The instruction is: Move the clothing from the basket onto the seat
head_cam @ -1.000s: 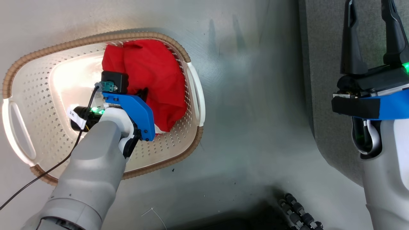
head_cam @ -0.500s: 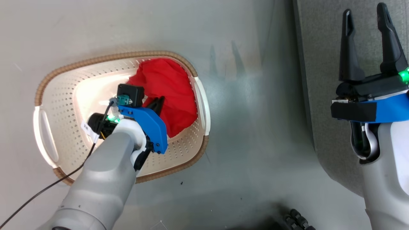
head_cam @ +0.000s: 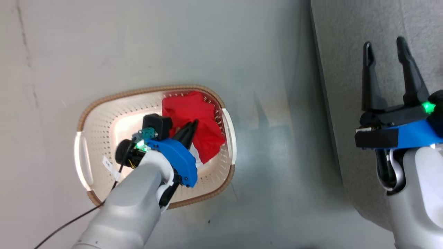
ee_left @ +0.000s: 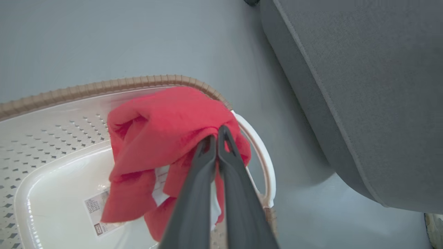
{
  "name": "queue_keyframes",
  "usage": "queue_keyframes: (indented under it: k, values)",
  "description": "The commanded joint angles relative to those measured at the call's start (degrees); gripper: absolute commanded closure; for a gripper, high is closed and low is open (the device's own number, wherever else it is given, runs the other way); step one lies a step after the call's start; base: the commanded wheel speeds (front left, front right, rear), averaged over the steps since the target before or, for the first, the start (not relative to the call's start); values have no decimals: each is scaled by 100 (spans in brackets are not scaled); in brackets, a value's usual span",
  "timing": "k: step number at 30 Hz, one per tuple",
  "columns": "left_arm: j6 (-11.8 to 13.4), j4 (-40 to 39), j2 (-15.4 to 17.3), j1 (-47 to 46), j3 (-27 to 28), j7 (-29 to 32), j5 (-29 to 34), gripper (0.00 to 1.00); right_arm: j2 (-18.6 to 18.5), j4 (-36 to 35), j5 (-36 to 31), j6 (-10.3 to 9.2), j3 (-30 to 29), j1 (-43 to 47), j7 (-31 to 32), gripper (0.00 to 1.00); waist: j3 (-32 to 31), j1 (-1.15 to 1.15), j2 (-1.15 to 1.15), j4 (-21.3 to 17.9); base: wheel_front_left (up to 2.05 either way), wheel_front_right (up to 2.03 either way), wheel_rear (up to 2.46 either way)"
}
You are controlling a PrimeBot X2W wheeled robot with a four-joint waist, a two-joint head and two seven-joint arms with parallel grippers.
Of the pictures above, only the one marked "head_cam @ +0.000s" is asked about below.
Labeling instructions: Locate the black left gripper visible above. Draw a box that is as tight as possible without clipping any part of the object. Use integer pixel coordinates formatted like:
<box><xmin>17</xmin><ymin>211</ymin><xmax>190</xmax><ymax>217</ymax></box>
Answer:
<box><xmin>115</xmin><ymin>119</ymin><xmax>199</xmax><ymax>210</ymax></box>

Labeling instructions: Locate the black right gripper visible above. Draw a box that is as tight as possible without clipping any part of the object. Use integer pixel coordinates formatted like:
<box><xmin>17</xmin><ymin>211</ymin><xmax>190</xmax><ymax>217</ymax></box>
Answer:
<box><xmin>359</xmin><ymin>36</ymin><xmax>443</xmax><ymax>129</ymax></box>

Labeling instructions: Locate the red cloth garment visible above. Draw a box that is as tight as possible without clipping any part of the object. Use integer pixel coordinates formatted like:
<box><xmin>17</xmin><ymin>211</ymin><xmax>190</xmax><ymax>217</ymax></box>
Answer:
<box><xmin>162</xmin><ymin>91</ymin><xmax>226</xmax><ymax>164</ymax></box>

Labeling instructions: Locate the grey cloth piece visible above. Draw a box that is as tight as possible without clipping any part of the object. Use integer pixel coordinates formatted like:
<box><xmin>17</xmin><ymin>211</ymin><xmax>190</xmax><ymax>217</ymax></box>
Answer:
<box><xmin>189</xmin><ymin>145</ymin><xmax>205</xmax><ymax>169</ymax></box>

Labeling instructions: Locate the grey fabric sofa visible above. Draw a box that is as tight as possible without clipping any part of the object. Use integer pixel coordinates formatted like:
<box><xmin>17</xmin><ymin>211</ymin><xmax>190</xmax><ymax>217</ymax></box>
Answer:
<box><xmin>310</xmin><ymin>0</ymin><xmax>443</xmax><ymax>232</ymax></box>

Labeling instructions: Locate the white laundry basket brown rim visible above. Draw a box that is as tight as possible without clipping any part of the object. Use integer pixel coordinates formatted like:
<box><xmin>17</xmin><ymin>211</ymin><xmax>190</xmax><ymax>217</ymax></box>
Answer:
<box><xmin>74</xmin><ymin>84</ymin><xmax>238</xmax><ymax>209</ymax></box>

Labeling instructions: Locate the white cable label tag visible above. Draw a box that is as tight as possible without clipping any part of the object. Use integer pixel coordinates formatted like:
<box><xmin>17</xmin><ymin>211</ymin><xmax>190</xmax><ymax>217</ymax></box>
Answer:
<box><xmin>102</xmin><ymin>156</ymin><xmax>121</xmax><ymax>182</ymax></box>

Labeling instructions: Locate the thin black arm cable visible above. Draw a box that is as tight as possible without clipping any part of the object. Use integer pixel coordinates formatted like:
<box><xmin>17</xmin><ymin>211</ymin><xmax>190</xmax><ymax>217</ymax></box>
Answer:
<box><xmin>34</xmin><ymin>144</ymin><xmax>136</xmax><ymax>249</ymax></box>

